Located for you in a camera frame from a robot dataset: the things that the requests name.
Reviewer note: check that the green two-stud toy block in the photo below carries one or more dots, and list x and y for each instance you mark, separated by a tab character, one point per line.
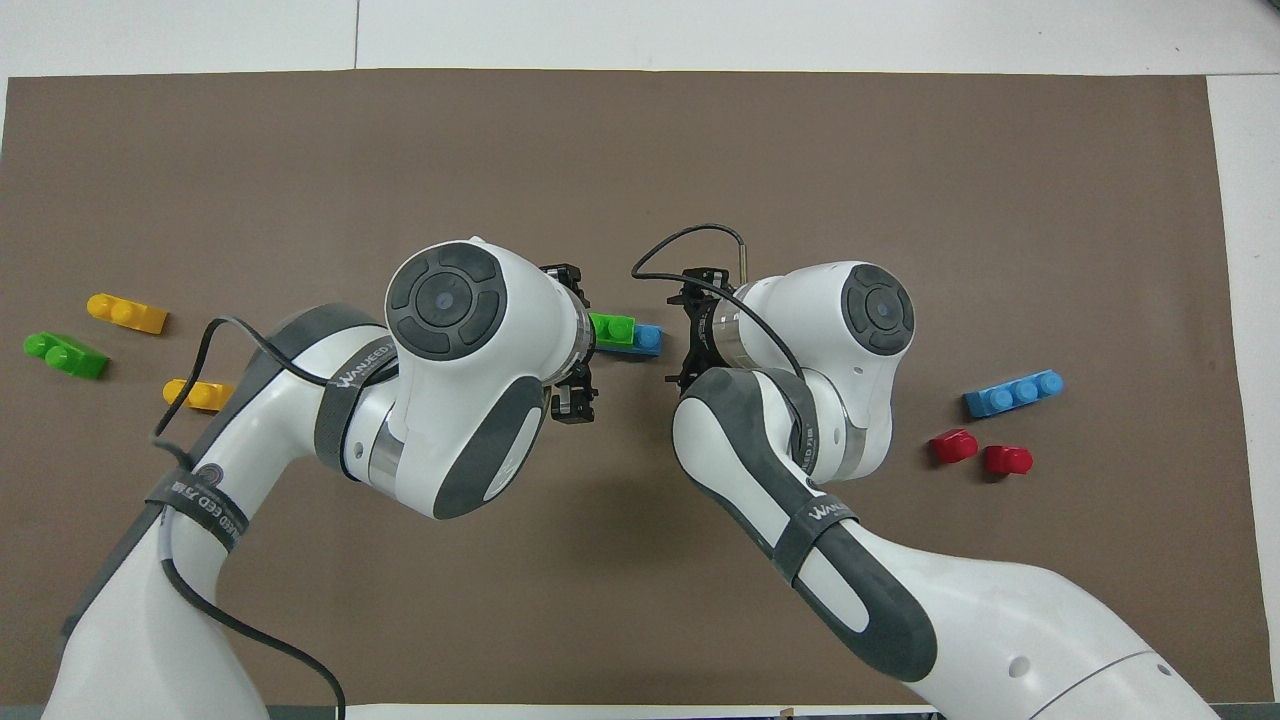
68	357
613	330

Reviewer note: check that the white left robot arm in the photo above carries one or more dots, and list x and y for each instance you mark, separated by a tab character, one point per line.
450	300

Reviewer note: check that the blue three-stud toy block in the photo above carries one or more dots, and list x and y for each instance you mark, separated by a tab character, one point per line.
1012	397
649	340

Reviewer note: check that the brown paper table mat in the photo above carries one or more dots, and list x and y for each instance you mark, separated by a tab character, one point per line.
640	150

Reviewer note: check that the red single-stud toy block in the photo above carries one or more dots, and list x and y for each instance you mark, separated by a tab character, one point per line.
1008	461
953	447

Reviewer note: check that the yellow two-stud toy block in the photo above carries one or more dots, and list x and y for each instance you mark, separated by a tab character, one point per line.
200	397
128	314

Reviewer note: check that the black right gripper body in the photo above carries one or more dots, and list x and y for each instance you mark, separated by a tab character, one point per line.
715	325

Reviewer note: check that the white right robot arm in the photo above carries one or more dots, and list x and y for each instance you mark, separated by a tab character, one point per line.
880	310

